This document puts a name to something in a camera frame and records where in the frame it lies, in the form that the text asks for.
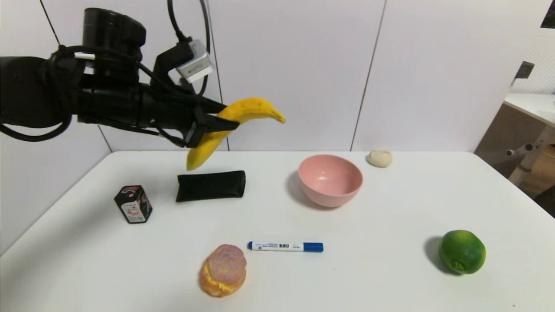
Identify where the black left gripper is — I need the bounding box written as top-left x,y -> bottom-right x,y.
138,84 -> 240,149

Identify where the yellow banana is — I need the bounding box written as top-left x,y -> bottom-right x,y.
186,97 -> 287,172

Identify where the pink bowl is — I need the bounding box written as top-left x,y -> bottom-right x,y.
297,154 -> 364,208

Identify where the black soft pouch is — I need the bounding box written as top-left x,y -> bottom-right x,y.
175,170 -> 246,203

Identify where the black tin with pink print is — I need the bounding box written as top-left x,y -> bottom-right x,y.
114,185 -> 153,224

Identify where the blue white marker pen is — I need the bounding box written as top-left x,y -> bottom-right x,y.
248,240 -> 324,253

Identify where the cream puff pastry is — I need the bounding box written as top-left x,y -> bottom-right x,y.
199,244 -> 248,298

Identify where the beige round bun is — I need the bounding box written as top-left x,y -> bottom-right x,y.
368,150 -> 393,169

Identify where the green lime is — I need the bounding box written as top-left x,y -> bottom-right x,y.
438,230 -> 487,275

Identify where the white desk with mesh panel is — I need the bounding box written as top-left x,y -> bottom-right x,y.
473,94 -> 555,179

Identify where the white desk leg with knobs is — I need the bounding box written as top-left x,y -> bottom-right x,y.
505,126 -> 555,188

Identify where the white perforated panel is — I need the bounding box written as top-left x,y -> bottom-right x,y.
509,29 -> 555,96

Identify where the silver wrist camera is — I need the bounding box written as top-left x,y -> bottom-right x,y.
176,39 -> 215,84

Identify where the black camera cable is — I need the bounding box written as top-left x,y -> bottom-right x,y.
167,0 -> 212,97

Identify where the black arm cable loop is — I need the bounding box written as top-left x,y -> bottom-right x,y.
0,117 -> 73,143

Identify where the black wall mounted bracket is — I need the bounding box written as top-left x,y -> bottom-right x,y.
514,61 -> 535,80

